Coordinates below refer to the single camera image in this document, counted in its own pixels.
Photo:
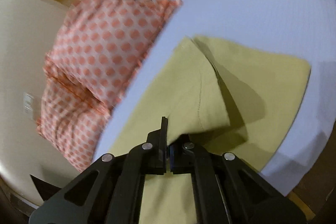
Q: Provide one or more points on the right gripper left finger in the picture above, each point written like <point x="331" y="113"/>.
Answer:
<point x="109" y="190"/>

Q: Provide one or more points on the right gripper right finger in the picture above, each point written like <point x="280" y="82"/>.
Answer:
<point x="227" y="190"/>

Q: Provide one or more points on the olive green pants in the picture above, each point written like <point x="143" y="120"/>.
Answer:
<point x="226" y="96"/>

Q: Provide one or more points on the left polka dot pillow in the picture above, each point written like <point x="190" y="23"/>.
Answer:
<point x="72" y="120"/>

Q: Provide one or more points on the polka dot pillow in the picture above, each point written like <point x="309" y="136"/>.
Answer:
<point x="72" y="120"/>
<point x="103" y="42"/>

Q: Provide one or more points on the right polka dot pillow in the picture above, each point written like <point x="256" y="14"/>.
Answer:
<point x="103" y="42"/>

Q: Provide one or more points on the white wall switch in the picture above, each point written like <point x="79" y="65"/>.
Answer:
<point x="28" y="105"/>

